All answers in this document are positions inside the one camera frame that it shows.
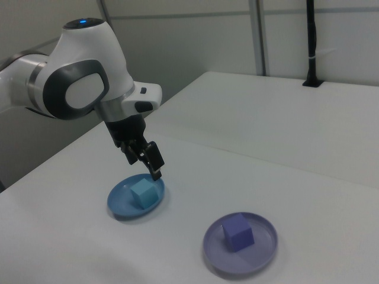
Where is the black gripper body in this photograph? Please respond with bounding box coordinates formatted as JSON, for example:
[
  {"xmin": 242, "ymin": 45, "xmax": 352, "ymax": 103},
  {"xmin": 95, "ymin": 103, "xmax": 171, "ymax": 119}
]
[{"xmin": 104, "ymin": 113, "xmax": 150, "ymax": 150}]

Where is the grey metal partition post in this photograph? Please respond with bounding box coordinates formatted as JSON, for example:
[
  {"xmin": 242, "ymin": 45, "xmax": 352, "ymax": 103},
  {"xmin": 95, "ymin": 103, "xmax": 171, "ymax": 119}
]
[
  {"xmin": 248, "ymin": 0, "xmax": 267, "ymax": 76},
  {"xmin": 98, "ymin": 0, "xmax": 110, "ymax": 19}
]

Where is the blue round plate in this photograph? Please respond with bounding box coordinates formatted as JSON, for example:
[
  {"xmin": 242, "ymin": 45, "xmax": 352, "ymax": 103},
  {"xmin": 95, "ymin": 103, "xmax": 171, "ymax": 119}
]
[{"xmin": 107, "ymin": 173, "xmax": 165, "ymax": 220}]

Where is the light blue cube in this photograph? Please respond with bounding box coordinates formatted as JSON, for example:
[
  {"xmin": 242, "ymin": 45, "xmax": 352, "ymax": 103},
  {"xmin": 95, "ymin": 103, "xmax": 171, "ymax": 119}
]
[{"xmin": 130, "ymin": 177, "xmax": 159, "ymax": 210}]

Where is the purple round plate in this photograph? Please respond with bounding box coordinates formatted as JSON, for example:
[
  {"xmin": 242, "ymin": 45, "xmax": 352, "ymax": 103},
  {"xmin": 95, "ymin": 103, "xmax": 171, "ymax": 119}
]
[{"xmin": 203, "ymin": 211, "xmax": 279, "ymax": 273}]

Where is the purple cube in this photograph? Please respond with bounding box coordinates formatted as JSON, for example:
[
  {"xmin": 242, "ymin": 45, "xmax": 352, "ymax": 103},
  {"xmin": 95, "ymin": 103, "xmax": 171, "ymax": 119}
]
[{"xmin": 221, "ymin": 213, "xmax": 255, "ymax": 253}]

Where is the white cable tie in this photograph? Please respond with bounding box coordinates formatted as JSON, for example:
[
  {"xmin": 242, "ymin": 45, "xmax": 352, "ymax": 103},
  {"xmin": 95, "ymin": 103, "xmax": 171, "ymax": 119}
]
[{"xmin": 307, "ymin": 46, "xmax": 338, "ymax": 60}]

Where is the black pole with base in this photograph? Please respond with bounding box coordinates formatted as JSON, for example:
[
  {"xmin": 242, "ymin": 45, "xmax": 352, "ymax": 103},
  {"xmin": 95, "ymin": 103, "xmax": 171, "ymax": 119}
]
[{"xmin": 301, "ymin": 0, "xmax": 324, "ymax": 88}]

